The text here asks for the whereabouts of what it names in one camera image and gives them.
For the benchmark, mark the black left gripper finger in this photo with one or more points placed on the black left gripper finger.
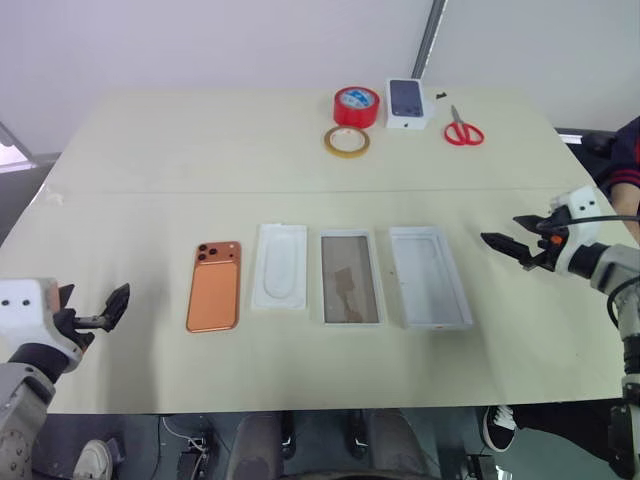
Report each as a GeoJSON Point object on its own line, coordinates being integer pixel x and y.
{"type": "Point", "coordinates": [116, 305]}
{"type": "Point", "coordinates": [66, 295]}

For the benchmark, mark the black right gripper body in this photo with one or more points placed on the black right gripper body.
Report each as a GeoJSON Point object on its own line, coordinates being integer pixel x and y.
{"type": "Point", "coordinates": [549, 252]}

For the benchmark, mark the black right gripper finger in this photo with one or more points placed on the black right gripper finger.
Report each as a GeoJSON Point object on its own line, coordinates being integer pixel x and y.
{"type": "Point", "coordinates": [507, 245]}
{"type": "Point", "coordinates": [529, 221]}

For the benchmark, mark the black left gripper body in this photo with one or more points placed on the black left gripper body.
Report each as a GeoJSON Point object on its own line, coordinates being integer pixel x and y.
{"type": "Point", "coordinates": [75, 325]}

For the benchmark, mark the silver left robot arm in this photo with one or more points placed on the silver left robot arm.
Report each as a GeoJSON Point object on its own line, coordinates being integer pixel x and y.
{"type": "Point", "coordinates": [25, 400]}

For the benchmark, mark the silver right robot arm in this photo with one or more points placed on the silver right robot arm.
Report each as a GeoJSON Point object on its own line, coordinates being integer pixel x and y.
{"type": "Point", "coordinates": [616, 265]}

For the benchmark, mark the person's bare forearm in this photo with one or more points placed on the person's bare forearm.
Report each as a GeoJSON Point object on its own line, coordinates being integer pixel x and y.
{"type": "Point", "coordinates": [629, 200]}

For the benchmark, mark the white box lid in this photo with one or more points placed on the white box lid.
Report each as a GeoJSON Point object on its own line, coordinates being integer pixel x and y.
{"type": "Point", "coordinates": [431, 280]}

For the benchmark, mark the white plastic tray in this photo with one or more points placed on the white plastic tray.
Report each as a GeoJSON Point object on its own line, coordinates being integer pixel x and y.
{"type": "Point", "coordinates": [350, 280]}

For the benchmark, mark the white box with phone print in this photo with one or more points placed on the white box with phone print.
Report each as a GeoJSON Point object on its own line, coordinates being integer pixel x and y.
{"type": "Point", "coordinates": [406, 100]}

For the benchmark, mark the orange smartphone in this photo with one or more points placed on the orange smartphone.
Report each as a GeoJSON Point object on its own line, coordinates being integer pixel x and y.
{"type": "Point", "coordinates": [214, 295]}

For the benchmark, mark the person's dark jacket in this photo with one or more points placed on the person's dark jacket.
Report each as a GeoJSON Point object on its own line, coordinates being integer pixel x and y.
{"type": "Point", "coordinates": [627, 155]}

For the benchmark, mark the light grey sneaker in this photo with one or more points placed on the light grey sneaker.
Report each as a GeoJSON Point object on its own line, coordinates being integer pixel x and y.
{"type": "Point", "coordinates": [95, 460]}

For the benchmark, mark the clear acrylic panel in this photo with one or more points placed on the clear acrylic panel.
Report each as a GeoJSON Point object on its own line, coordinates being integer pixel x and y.
{"type": "Point", "coordinates": [15, 150]}

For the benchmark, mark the black trouser leg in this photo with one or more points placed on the black trouser leg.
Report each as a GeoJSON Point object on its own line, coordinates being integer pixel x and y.
{"type": "Point", "coordinates": [565, 417]}

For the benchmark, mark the white moulded tray insert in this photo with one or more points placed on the white moulded tray insert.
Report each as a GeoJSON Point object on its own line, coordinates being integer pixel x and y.
{"type": "Point", "coordinates": [279, 270]}

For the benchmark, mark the black and white sneaker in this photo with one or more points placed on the black and white sneaker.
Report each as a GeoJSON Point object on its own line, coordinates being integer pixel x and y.
{"type": "Point", "coordinates": [500, 430]}

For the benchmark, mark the yellow clear tape roll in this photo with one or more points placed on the yellow clear tape roll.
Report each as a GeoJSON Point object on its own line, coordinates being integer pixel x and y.
{"type": "Point", "coordinates": [332, 149]}

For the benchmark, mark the red tape roll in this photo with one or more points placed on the red tape roll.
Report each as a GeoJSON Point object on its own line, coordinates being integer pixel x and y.
{"type": "Point", "coordinates": [350, 116]}

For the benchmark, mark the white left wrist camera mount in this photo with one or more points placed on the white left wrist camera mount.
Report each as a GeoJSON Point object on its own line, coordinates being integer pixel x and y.
{"type": "Point", "coordinates": [25, 310]}

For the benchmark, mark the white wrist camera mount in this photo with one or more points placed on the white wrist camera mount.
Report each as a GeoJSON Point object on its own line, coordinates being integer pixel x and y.
{"type": "Point", "coordinates": [580, 205]}
{"type": "Point", "coordinates": [25, 310]}

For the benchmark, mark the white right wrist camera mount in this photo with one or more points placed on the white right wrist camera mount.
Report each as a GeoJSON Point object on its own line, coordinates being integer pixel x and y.
{"type": "Point", "coordinates": [580, 205]}

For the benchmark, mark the grey wall strip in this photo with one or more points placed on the grey wall strip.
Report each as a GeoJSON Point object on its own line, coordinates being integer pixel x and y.
{"type": "Point", "coordinates": [429, 40]}

